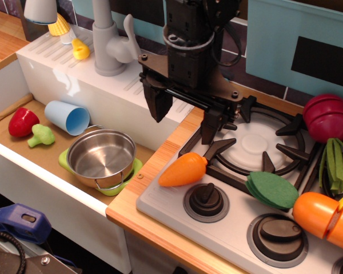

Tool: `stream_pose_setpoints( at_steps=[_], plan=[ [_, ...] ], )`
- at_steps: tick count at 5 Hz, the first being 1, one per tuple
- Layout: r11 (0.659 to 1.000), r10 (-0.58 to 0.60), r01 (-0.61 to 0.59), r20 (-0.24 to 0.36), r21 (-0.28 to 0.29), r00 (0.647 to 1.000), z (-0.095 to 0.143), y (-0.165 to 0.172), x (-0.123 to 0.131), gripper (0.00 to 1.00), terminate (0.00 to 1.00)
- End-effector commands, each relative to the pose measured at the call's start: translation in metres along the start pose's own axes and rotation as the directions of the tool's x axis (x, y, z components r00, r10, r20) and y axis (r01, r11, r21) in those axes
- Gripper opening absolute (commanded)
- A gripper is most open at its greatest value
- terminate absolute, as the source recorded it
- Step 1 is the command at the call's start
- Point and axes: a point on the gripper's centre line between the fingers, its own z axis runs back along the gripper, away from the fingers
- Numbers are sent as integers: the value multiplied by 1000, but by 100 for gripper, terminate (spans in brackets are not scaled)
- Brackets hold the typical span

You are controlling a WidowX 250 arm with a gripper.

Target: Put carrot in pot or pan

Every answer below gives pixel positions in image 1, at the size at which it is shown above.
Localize black gripper with plate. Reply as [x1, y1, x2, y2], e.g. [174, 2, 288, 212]
[138, 25, 242, 145]

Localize small orange plastic carrot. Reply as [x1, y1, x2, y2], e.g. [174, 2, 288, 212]
[158, 152, 208, 187]

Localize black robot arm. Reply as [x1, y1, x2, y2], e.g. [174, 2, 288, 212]
[138, 1, 242, 144]

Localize stainless steel pot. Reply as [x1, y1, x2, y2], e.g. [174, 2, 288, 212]
[66, 125, 137, 191]

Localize green felt carrot leaves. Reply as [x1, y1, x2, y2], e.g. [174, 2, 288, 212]
[245, 171, 299, 210]

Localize green pot trivet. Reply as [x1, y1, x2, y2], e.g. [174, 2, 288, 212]
[58, 148, 143, 196]

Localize large orange toy carrot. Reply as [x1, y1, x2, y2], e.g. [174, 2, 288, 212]
[292, 192, 343, 249]

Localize black stove burner grate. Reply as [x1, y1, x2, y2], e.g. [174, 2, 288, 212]
[179, 96, 318, 202]

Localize left black stove knob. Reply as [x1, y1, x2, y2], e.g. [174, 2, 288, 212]
[183, 183, 230, 223]

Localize grey toy faucet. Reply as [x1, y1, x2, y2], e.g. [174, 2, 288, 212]
[92, 1, 141, 76]

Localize light blue plastic cup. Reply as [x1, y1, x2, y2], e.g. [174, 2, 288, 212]
[45, 100, 90, 136]

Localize yellow toy pear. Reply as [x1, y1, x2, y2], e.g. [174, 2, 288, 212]
[71, 38, 90, 60]

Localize white toy sink basin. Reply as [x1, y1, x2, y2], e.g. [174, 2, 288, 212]
[0, 34, 192, 273]

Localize teal cabinet panel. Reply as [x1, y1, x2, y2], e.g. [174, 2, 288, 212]
[246, 1, 343, 99]

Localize dark red toy onion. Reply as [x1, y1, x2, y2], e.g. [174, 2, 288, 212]
[302, 94, 343, 143]

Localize green toy broccoli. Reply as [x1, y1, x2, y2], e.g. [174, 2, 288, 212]
[27, 124, 55, 148]

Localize yellow toy corn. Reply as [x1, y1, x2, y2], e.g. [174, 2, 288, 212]
[48, 13, 70, 37]

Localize middle black stove knob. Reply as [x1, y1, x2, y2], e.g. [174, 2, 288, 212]
[246, 213, 309, 269]

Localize green felt onion stalks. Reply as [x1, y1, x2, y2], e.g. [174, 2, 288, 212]
[318, 138, 343, 195]

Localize red toy pepper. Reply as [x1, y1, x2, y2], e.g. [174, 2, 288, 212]
[8, 107, 39, 138]

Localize blue plastic clamp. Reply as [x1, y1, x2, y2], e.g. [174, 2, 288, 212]
[0, 203, 52, 244]

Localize black braided cable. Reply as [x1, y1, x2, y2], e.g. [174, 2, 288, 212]
[0, 230, 27, 274]

